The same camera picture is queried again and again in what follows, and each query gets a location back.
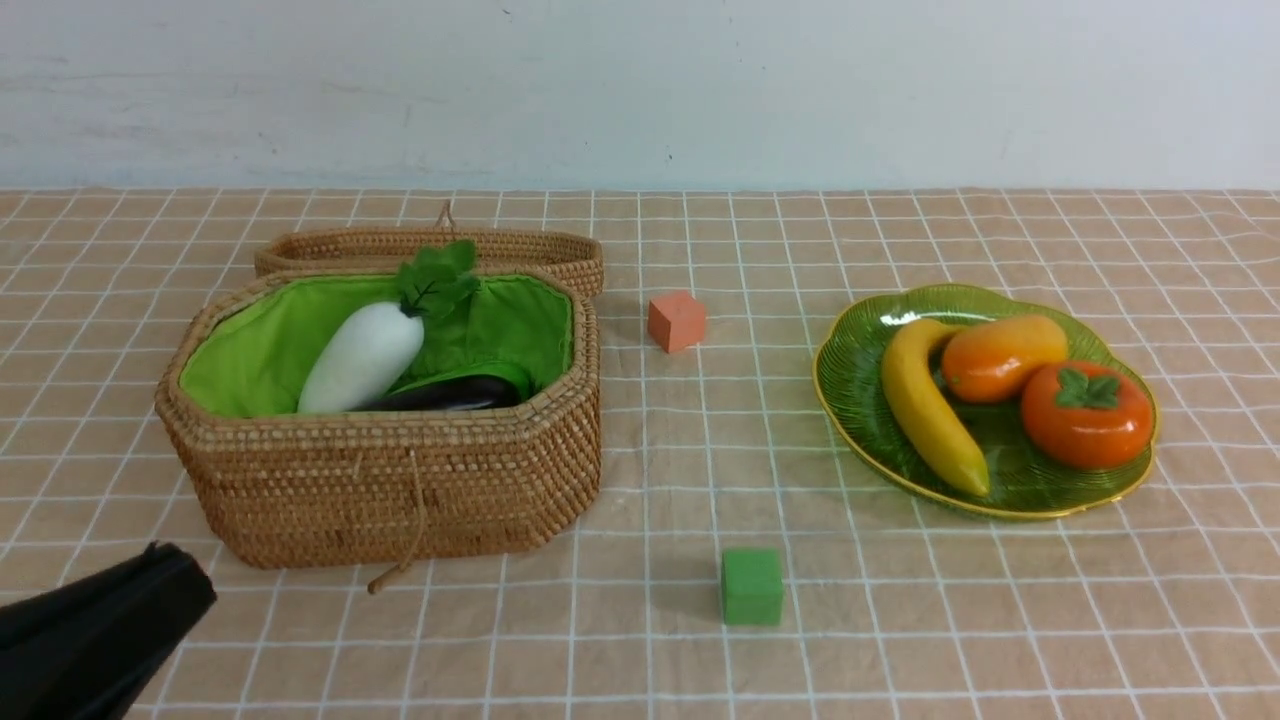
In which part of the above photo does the purple eggplant toy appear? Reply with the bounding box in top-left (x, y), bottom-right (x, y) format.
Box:
top-left (355, 374), bottom-right (524, 413)

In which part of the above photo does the yellow banana toy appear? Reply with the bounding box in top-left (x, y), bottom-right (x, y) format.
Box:
top-left (879, 318), bottom-right (991, 498)

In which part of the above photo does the white radish toy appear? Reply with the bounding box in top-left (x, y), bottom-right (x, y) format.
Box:
top-left (296, 238), bottom-right (480, 414)

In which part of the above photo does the orange mango toy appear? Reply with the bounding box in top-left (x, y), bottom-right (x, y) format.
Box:
top-left (940, 314), bottom-right (1069, 404)

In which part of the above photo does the orange persimmon toy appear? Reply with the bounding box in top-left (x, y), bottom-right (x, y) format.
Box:
top-left (1020, 361), bottom-right (1156, 471)

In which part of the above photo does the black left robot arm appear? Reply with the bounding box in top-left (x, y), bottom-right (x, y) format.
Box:
top-left (1, 542), bottom-right (218, 719)

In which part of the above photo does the orange foam cube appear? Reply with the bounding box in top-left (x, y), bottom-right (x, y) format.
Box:
top-left (646, 290), bottom-right (708, 354)

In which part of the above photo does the green glass leaf plate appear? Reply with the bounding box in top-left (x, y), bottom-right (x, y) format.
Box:
top-left (812, 283), bottom-right (1158, 521)

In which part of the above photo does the beige checkered tablecloth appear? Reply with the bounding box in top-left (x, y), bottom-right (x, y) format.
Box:
top-left (1, 188), bottom-right (1279, 719)

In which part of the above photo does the green foam cube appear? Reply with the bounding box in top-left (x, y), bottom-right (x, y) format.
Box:
top-left (719, 547), bottom-right (786, 626)

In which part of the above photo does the brown woven wicker basket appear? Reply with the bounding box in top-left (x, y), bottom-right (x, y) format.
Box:
top-left (155, 266), bottom-right (602, 570)

